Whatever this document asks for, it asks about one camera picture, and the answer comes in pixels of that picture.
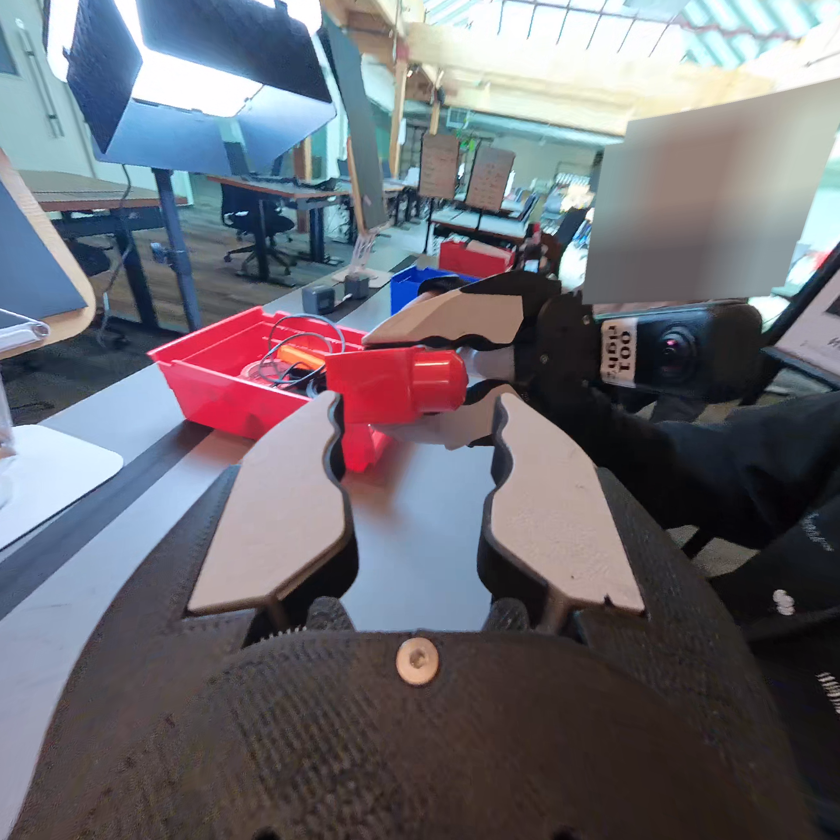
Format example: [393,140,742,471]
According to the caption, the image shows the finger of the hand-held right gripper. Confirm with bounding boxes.
[377,386,524,452]
[363,289,526,350]

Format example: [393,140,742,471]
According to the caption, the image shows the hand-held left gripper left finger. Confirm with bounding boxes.
[187,392,360,614]

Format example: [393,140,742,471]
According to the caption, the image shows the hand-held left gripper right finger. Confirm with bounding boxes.
[482,392,646,618]

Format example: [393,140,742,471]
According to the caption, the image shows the red cylinder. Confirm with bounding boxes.
[325,348,469,425]

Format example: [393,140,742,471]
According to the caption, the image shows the red storage bin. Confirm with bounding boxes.
[147,305,395,475]
[438,238,516,280]

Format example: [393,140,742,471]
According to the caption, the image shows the thin black cable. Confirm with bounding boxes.
[266,315,345,388]

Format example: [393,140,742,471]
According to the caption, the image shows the person's right forearm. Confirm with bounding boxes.
[571,387,840,549]

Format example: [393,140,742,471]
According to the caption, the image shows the blue storage bin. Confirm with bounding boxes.
[390,264,480,316]

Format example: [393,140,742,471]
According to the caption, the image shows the tape roll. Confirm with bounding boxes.
[239,364,290,395]

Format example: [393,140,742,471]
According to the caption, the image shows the brown whiteboard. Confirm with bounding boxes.
[465,146,516,212]
[419,134,462,201]

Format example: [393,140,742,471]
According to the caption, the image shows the grey board on stand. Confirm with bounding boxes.
[322,13,395,290]

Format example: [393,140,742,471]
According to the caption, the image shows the wooden office desk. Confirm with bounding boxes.
[20,169,191,332]
[206,172,355,266]

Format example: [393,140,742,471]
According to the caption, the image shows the white board stand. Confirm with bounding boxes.
[0,308,124,552]

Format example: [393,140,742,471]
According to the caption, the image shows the framed marker sign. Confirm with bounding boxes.
[764,249,840,388]

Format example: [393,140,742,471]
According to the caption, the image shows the black light stand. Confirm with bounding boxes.
[151,167,201,332]

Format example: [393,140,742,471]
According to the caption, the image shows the studio light panel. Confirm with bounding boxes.
[46,0,339,175]

